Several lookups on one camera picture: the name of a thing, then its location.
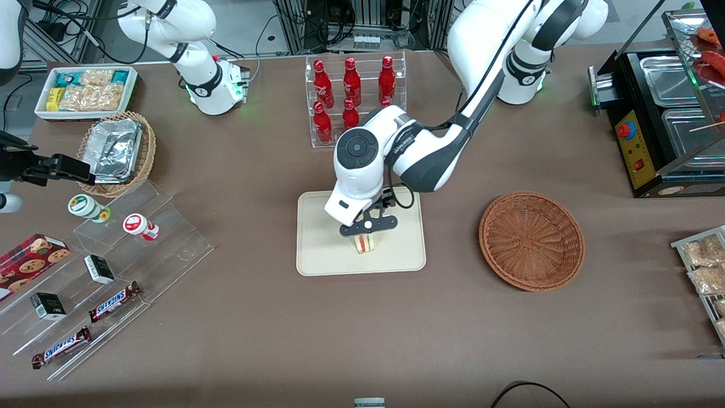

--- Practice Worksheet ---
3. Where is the aluminium foil tray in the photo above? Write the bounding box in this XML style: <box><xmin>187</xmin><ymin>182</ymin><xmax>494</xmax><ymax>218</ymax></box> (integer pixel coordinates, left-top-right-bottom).
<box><xmin>85</xmin><ymin>119</ymin><xmax>143</xmax><ymax>185</ymax></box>

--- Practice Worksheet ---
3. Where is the cream plastic tray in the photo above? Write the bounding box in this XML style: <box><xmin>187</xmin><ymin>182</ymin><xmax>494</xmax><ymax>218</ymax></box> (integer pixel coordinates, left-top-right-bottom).
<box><xmin>296</xmin><ymin>186</ymin><xmax>427</xmax><ymax>277</ymax></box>

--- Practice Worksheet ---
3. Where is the light oval wicker basket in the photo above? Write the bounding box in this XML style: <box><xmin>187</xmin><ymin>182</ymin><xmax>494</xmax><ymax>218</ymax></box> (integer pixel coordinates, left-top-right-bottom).
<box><xmin>76</xmin><ymin>110</ymin><xmax>157</xmax><ymax>198</ymax></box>

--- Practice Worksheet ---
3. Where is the brown round wicker basket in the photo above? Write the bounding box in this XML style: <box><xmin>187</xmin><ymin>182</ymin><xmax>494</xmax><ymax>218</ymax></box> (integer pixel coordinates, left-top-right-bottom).
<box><xmin>479</xmin><ymin>191</ymin><xmax>585</xmax><ymax>292</ymax></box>

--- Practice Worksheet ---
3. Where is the green lid yogurt bottle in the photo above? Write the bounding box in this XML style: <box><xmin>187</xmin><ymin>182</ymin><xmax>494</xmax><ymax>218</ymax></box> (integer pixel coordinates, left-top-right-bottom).
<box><xmin>68</xmin><ymin>194</ymin><xmax>112</xmax><ymax>223</ymax></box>

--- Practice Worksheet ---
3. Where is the clear cracker bag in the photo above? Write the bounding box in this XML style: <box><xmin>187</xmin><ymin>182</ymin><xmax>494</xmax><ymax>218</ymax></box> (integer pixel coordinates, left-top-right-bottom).
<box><xmin>58</xmin><ymin>85</ymin><xmax>94</xmax><ymax>112</ymax></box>
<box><xmin>91</xmin><ymin>83</ymin><xmax>125</xmax><ymax>112</ymax></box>
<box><xmin>79</xmin><ymin>69</ymin><xmax>115</xmax><ymax>87</ymax></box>

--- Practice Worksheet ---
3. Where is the red lid yogurt bottle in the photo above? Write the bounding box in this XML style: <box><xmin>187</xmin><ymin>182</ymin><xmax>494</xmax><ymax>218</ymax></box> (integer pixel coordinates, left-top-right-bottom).
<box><xmin>123</xmin><ymin>213</ymin><xmax>160</xmax><ymax>241</ymax></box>

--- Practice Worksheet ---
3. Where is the white plastic snack bin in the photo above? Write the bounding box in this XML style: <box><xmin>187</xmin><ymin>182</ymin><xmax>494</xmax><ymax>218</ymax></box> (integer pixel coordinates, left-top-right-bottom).
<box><xmin>34</xmin><ymin>66</ymin><xmax>139</xmax><ymax>121</ymax></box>

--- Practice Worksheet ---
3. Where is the red plaid cookie box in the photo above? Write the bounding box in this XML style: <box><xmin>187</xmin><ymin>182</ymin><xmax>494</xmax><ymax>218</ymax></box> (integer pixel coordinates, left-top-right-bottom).
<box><xmin>0</xmin><ymin>233</ymin><xmax>71</xmax><ymax>302</ymax></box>

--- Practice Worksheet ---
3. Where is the small black carton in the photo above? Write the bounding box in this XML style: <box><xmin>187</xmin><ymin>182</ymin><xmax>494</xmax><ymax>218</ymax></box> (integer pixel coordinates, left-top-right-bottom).
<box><xmin>84</xmin><ymin>254</ymin><xmax>116</xmax><ymax>285</ymax></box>
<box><xmin>30</xmin><ymin>292</ymin><xmax>67</xmax><ymax>321</ymax></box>

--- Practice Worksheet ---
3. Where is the clear acrylic step shelf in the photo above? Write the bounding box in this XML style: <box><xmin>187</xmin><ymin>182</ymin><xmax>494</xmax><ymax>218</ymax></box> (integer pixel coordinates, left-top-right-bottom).
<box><xmin>0</xmin><ymin>178</ymin><xmax>215</xmax><ymax>381</ymax></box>

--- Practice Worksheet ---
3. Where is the Snickers chocolate bar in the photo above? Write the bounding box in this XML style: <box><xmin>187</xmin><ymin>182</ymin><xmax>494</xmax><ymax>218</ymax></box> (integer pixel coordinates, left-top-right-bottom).
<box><xmin>31</xmin><ymin>326</ymin><xmax>92</xmax><ymax>370</ymax></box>
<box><xmin>88</xmin><ymin>280</ymin><xmax>142</xmax><ymax>324</ymax></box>

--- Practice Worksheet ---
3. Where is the clear acrylic bottle rack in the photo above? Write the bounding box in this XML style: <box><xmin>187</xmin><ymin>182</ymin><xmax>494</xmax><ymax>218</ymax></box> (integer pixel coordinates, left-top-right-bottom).
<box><xmin>305</xmin><ymin>50</ymin><xmax>407</xmax><ymax>149</ymax></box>

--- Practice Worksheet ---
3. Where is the black food warmer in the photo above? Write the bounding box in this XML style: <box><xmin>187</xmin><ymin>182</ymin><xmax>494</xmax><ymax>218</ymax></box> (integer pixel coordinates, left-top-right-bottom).
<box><xmin>588</xmin><ymin>8</ymin><xmax>725</xmax><ymax>199</ymax></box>

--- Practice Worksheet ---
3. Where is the steel warmer pan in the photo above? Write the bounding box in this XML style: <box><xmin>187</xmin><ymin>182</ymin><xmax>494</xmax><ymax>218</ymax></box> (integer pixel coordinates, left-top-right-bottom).
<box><xmin>640</xmin><ymin>56</ymin><xmax>701</xmax><ymax>108</ymax></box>
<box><xmin>662</xmin><ymin>108</ymin><xmax>725</xmax><ymax>158</ymax></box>

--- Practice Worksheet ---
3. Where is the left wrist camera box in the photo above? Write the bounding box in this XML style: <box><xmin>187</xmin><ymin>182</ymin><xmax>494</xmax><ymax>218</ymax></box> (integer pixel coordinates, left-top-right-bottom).
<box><xmin>339</xmin><ymin>193</ymin><xmax>399</xmax><ymax>237</ymax></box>

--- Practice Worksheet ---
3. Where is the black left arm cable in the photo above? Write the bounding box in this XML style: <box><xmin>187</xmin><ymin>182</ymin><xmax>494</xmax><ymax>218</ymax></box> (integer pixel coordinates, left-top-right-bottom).
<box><xmin>388</xmin><ymin>0</ymin><xmax>539</xmax><ymax>210</ymax></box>

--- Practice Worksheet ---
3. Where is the aluminium frame cabinet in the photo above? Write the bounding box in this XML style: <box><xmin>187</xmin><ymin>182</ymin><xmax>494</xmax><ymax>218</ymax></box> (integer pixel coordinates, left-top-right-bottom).
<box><xmin>274</xmin><ymin>0</ymin><xmax>454</xmax><ymax>56</ymax></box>

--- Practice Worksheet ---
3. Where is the black floor cable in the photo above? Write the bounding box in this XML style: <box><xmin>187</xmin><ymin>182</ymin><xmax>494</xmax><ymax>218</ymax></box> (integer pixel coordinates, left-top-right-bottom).
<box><xmin>490</xmin><ymin>381</ymin><xmax>572</xmax><ymax>408</ymax></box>

